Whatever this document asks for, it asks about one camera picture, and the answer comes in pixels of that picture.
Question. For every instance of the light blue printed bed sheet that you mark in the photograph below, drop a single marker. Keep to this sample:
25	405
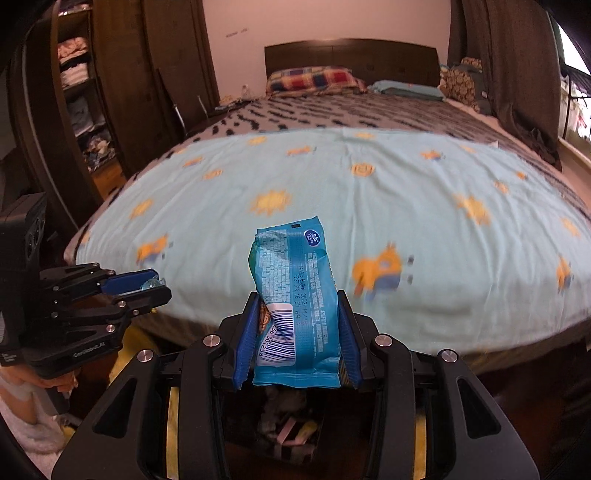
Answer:
323	184

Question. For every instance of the yellow patterned cushion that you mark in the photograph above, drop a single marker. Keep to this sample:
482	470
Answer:
461	81

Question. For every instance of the blue snack wrapper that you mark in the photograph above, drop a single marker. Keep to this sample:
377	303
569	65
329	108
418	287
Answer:
295	286

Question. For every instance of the checked pillow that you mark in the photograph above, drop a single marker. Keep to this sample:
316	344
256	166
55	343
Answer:
314	79

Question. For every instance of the pink and yellow wrapper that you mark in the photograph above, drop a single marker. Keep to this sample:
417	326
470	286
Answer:
295	431

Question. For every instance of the brown curtain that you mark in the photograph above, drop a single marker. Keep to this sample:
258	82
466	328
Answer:
508	69

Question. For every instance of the black trash bin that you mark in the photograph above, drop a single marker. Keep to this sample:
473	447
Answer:
240	415

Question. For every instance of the small clear candy wrapper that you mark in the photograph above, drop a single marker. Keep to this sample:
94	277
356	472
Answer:
152	282

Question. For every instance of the dark wooden headboard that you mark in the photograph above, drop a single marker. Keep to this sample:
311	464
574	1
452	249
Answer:
351	53

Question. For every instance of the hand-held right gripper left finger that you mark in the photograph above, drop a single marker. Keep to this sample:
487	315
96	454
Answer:
247	332

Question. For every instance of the wooden wardrobe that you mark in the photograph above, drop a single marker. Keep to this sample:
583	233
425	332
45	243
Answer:
120	69

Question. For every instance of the folded teal blanket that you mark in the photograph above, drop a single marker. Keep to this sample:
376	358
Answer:
406	88

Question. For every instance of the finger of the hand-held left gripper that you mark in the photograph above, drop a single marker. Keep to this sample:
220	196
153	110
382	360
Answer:
124	281
138	302

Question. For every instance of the person's left forearm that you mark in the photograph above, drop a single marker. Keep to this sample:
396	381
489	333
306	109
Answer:
23	429

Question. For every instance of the stack of folded clothes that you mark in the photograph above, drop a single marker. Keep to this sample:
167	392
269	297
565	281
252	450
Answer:
78	74

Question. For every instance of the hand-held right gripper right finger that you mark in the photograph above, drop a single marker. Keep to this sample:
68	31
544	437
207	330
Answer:
347	332

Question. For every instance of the metal folding chair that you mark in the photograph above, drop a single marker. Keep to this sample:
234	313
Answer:
180	106

